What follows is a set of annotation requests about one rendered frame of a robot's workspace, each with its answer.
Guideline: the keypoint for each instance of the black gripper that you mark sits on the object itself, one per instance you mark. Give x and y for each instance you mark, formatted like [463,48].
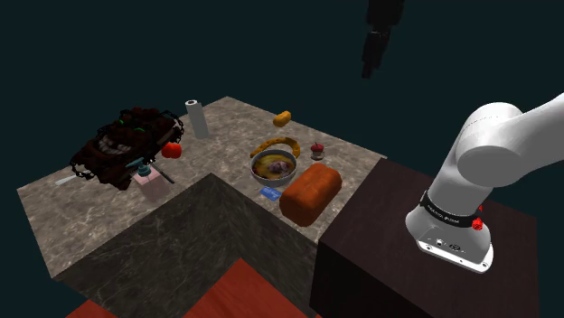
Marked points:
[382,17]

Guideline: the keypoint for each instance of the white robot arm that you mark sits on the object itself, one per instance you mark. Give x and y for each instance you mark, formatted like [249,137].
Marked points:
[480,167]

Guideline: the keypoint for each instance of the orange-yellow potato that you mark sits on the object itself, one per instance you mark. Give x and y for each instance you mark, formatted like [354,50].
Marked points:
[282,118]

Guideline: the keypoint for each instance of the red apple core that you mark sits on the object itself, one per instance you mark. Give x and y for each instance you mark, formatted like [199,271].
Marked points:
[317,151]

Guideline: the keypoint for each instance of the yellow banana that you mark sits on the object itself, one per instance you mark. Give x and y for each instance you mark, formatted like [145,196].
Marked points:
[282,142]

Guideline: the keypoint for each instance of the grey bowl with yellow food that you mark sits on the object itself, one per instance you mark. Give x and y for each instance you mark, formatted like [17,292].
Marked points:
[273,168]

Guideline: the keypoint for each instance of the orange-brown bread loaf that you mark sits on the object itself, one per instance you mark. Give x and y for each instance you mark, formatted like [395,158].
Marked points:
[310,193]

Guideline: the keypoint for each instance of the blue flat card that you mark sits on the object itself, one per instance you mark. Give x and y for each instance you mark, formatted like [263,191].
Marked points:
[270,193]

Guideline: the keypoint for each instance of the white paper towel roll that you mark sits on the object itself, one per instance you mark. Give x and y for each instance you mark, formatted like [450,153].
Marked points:
[197,119]

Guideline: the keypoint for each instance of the dark brown robot stand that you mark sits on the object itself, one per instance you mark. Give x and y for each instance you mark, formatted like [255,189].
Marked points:
[387,246]

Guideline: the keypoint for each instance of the pink soap dispenser bottle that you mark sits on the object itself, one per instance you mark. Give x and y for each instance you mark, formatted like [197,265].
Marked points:
[150,183]

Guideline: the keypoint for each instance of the dark dish rack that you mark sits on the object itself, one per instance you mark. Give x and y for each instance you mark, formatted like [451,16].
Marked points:
[123,145]

